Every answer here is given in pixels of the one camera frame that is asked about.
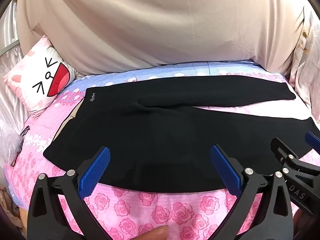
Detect floral fabric at right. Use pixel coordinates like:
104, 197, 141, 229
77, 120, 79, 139
289, 6, 319, 122

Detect silver satin curtain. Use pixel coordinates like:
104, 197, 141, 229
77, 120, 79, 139
1, 0, 29, 134

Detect pink rose bedsheet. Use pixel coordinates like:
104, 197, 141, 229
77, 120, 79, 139
3, 60, 320, 240

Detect black pants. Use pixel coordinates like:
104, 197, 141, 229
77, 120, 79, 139
43, 75, 319, 193

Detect clear plastic bag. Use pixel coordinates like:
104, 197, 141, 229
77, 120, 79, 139
1, 123, 23, 165

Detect white cartoon cat pillow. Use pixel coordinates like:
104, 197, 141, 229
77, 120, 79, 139
12, 35, 78, 119

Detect person's hand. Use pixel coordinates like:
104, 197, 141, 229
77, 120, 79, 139
132, 225, 169, 240

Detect beige curtain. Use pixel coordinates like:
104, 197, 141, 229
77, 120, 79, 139
17, 0, 306, 75

